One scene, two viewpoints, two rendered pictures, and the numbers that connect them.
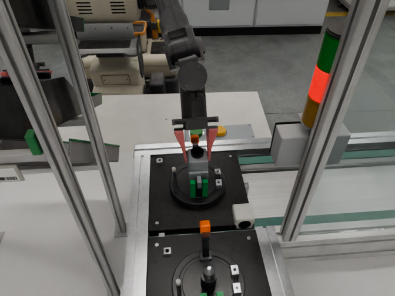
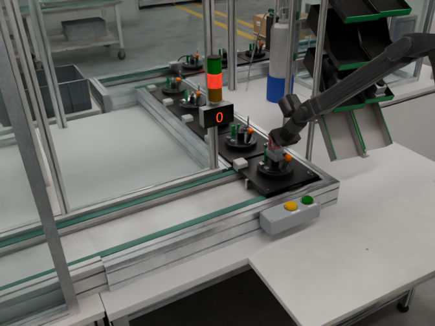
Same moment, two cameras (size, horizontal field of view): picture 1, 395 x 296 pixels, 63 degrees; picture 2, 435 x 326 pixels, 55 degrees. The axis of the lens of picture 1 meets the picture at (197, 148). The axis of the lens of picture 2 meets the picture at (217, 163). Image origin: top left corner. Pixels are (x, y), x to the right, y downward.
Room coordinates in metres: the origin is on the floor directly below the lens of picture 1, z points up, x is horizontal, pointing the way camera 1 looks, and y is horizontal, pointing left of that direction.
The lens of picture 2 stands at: (1.71, -0.74, 1.83)
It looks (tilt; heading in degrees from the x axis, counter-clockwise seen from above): 31 degrees down; 157
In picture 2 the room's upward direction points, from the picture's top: 2 degrees counter-clockwise
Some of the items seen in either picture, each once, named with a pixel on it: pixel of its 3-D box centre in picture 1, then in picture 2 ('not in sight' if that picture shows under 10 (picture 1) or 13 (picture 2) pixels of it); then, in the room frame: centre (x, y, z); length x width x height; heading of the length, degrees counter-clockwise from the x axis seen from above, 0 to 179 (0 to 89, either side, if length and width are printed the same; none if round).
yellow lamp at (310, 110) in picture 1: (320, 108); (215, 93); (0.42, -0.20, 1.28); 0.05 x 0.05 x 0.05
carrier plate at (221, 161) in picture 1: (197, 188); (274, 171); (0.52, 0.00, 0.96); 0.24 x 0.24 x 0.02; 5
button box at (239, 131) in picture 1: (218, 139); (290, 213); (0.75, -0.07, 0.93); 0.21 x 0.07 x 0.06; 95
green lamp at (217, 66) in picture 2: (338, 50); (214, 65); (0.42, -0.20, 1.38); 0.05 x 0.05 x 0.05
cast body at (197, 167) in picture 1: (197, 164); (274, 148); (0.51, 0.00, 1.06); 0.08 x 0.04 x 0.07; 5
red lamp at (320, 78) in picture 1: (328, 81); (214, 79); (0.42, -0.20, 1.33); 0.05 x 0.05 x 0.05
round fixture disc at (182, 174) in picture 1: (197, 184); (274, 167); (0.52, 0.00, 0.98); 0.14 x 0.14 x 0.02
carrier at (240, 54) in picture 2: not in sight; (255, 48); (-0.87, 0.66, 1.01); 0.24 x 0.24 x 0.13; 5
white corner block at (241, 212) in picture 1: (243, 216); (240, 165); (0.43, -0.10, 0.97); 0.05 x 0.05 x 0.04; 5
